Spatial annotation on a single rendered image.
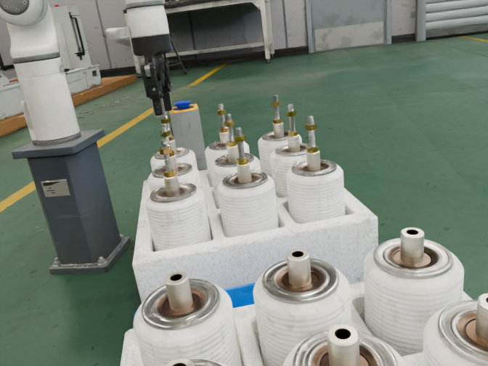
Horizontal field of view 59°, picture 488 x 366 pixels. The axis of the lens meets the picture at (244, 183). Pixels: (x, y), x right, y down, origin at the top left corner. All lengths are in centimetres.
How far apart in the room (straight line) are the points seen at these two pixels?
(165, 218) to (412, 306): 38
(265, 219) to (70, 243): 52
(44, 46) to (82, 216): 36
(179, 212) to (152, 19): 38
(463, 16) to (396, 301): 563
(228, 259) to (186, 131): 46
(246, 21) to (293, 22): 58
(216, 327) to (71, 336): 52
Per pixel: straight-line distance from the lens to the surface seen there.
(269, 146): 92
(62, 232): 106
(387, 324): 48
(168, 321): 42
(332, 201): 72
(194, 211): 68
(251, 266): 69
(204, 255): 67
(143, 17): 87
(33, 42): 101
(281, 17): 580
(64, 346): 88
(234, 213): 69
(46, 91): 99
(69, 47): 441
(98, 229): 104
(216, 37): 592
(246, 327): 51
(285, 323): 42
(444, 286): 46
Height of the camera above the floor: 50
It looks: 20 degrees down
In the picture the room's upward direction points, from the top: 7 degrees counter-clockwise
